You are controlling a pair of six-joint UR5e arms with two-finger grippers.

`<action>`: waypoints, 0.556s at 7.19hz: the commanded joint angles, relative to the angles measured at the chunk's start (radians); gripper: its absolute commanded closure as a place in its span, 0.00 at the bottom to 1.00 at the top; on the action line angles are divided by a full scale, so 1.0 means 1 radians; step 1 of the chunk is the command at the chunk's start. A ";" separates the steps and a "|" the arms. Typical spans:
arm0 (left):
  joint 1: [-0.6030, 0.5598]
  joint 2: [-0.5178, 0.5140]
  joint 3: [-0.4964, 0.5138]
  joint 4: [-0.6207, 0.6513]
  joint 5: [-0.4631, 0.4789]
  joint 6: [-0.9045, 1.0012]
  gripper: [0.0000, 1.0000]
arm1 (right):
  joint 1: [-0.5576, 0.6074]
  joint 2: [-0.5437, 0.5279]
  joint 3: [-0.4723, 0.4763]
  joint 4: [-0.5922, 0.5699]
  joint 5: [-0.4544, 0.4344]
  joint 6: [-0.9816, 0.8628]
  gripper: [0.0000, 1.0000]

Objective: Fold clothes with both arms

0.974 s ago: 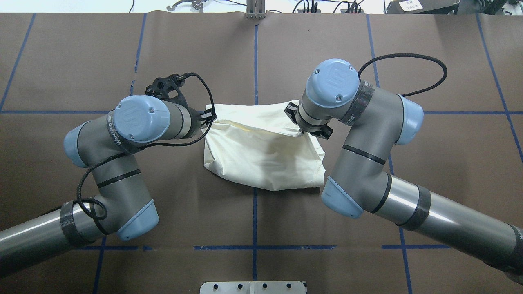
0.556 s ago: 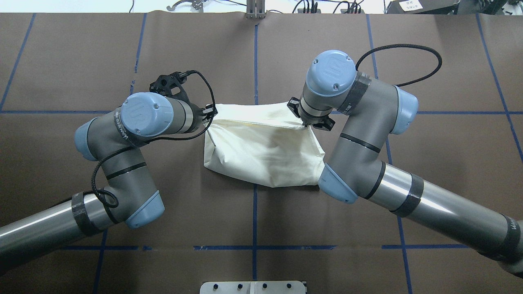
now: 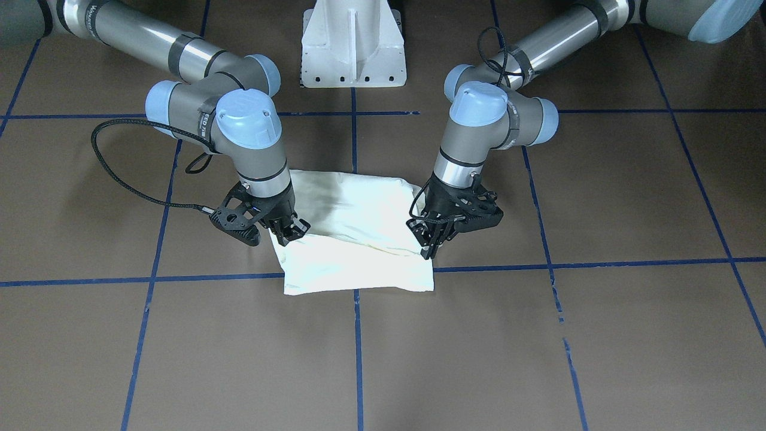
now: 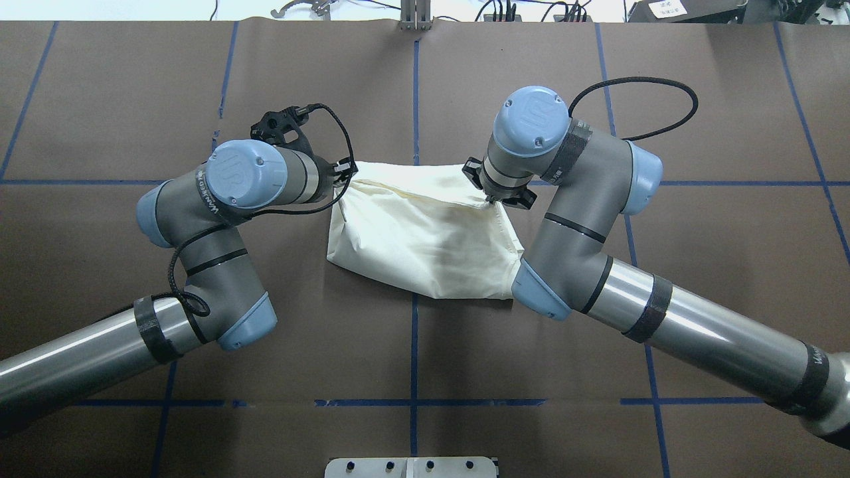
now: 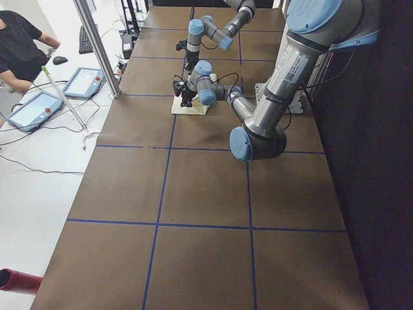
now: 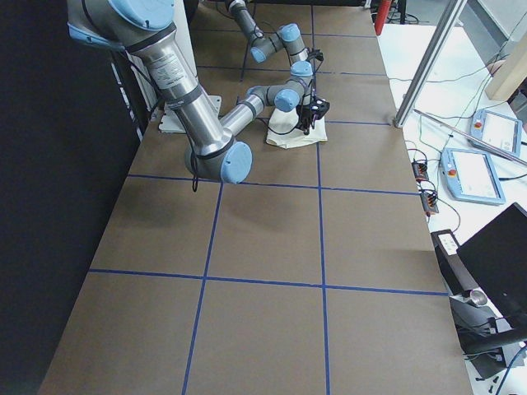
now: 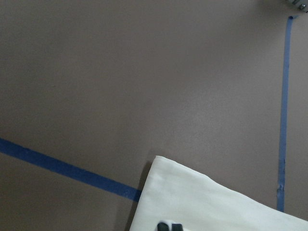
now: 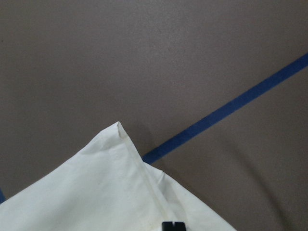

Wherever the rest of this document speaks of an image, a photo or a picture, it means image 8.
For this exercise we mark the cream long-sleeve cat shirt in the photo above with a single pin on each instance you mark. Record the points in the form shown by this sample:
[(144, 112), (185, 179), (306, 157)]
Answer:
[(106, 186)]

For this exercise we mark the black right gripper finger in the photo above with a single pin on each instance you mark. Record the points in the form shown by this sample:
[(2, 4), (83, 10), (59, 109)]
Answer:
[(173, 226)]

